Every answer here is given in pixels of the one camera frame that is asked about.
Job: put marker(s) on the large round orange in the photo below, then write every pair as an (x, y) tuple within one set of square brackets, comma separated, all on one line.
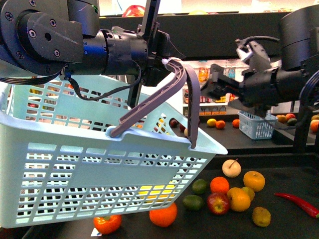
[(164, 217)]

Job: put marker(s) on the light blue shopping basket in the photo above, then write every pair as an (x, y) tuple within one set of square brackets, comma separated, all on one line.
[(59, 162)]

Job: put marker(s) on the blue basket on far shelf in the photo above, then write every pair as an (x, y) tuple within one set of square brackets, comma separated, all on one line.
[(255, 127)]

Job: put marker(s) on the yellow lemon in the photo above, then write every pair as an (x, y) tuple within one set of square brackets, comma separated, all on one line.
[(157, 193)]

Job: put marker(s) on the black fruit display shelf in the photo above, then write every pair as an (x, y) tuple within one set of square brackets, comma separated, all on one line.
[(286, 167)]

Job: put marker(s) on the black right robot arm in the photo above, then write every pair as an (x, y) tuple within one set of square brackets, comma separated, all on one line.
[(299, 40)]

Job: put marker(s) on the red apple middle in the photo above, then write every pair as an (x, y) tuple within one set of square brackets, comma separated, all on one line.
[(218, 203)]

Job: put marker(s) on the green avocado middle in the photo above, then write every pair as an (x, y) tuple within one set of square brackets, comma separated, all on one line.
[(193, 202)]

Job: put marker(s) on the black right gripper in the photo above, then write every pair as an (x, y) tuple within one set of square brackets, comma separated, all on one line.
[(262, 87)]

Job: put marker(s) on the green lime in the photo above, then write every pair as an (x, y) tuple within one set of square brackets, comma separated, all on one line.
[(199, 186)]

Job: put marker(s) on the small orange tangerine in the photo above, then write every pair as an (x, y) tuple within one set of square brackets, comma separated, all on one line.
[(220, 185)]

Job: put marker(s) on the green kiwi upper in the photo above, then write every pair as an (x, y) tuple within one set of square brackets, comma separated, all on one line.
[(250, 192)]

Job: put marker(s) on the large red mango top shelf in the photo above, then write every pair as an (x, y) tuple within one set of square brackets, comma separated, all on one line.
[(134, 11)]

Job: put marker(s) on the yellow orange fruit middle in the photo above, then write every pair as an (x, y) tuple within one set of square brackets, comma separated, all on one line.
[(238, 199)]

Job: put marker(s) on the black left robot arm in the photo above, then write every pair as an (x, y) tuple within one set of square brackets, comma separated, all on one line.
[(43, 39)]

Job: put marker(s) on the orange persimmon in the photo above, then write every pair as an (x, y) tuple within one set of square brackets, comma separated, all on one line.
[(107, 225)]

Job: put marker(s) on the red chili pepper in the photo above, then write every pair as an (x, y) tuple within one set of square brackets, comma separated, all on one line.
[(311, 210)]

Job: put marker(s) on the white round pear with stem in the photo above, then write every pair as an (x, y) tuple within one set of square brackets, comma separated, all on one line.
[(231, 168)]

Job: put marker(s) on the brown kiwi lower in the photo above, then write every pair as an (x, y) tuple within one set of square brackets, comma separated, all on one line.
[(261, 217)]

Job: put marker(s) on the golden yellow apple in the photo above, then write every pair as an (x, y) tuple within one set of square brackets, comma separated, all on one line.
[(255, 180)]

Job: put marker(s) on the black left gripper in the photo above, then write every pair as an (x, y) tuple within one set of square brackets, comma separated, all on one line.
[(159, 46)]

